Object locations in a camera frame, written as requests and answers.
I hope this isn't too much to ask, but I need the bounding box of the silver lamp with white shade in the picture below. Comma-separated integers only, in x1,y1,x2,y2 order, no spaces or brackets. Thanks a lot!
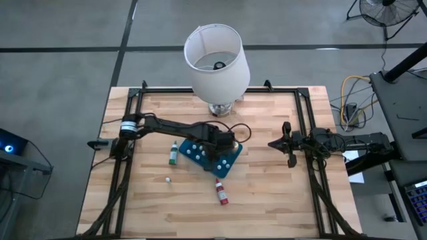
183,23,252,118

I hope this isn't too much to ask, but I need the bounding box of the backlit keyboard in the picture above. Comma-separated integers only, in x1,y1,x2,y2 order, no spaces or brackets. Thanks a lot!
403,181,427,227

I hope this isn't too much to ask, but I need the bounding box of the black metal pole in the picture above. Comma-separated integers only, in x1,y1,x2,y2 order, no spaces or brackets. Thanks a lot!
383,42,427,83

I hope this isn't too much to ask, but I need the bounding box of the white paper sheet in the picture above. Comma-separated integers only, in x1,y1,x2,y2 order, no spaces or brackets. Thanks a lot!
343,150,366,185

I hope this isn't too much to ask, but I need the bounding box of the yellow floor cable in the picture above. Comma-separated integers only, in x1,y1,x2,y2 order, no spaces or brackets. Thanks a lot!
340,75,380,118

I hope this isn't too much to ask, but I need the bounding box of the gray desk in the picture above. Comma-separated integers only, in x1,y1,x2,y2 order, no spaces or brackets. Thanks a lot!
386,158,427,240

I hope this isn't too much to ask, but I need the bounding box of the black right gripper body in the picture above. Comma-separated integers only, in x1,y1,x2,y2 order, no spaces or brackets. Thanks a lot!
290,129,313,153

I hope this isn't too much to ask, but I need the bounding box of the black aluminium table frame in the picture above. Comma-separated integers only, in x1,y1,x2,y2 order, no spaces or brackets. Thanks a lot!
81,79,360,239

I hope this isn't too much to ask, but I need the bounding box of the green food coloring bottle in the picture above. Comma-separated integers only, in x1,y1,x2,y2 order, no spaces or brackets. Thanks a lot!
168,140,179,166

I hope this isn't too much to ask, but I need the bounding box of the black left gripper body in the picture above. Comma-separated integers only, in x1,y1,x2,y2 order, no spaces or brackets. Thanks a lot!
199,125,237,157

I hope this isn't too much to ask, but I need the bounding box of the black wire cart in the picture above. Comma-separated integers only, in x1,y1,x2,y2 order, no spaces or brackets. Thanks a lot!
0,146,54,240

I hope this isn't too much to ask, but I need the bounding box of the dark red food coloring bottle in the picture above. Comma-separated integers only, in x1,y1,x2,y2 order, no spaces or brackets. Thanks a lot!
214,178,230,206

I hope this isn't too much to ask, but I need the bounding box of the black clamp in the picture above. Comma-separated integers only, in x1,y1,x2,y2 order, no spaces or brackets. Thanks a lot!
87,139,109,150

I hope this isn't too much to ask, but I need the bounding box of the black floor fan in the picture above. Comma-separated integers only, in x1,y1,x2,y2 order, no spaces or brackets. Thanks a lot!
346,0,422,42

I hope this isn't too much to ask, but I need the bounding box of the teal plastic bin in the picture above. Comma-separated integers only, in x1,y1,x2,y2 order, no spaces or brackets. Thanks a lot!
178,135,244,179

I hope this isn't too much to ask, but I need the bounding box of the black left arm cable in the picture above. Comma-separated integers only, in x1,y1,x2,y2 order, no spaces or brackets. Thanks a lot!
186,119,252,145

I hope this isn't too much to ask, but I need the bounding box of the black computer with blue light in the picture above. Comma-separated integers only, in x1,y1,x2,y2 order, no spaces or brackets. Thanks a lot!
0,127,29,157

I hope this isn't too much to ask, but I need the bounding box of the dark gray side table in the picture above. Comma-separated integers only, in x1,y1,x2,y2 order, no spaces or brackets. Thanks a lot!
369,71,427,163

